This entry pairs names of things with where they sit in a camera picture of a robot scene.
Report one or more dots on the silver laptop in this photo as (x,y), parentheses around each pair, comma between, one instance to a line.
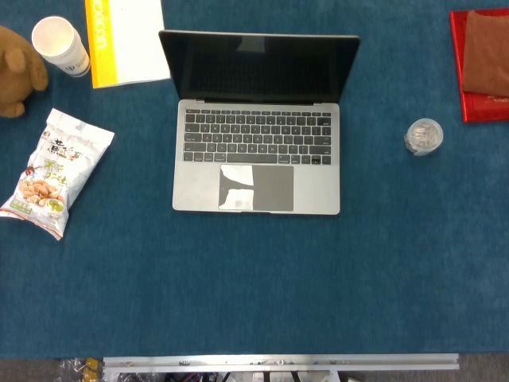
(318,191)

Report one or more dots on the blue table cloth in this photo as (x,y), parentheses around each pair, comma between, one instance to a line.
(278,286)

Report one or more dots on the aluminium frame rail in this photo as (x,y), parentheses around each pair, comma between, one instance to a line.
(278,361)

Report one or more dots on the yellow and white book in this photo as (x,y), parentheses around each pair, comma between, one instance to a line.
(135,44)

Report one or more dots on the white paper cup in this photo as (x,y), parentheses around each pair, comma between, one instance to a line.
(59,44)

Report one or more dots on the red flat box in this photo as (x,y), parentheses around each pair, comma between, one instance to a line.
(456,59)

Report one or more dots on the clear plastic clip container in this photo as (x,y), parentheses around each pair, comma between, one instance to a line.
(423,137)

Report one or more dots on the folded brown cloth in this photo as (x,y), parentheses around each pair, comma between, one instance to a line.
(487,51)

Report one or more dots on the white peanut snack bag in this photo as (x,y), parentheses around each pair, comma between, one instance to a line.
(51,171)

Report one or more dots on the clear plastic bag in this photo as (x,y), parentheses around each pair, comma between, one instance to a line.
(73,370)

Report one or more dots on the brown plush toy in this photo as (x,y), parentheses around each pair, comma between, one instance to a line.
(16,79)

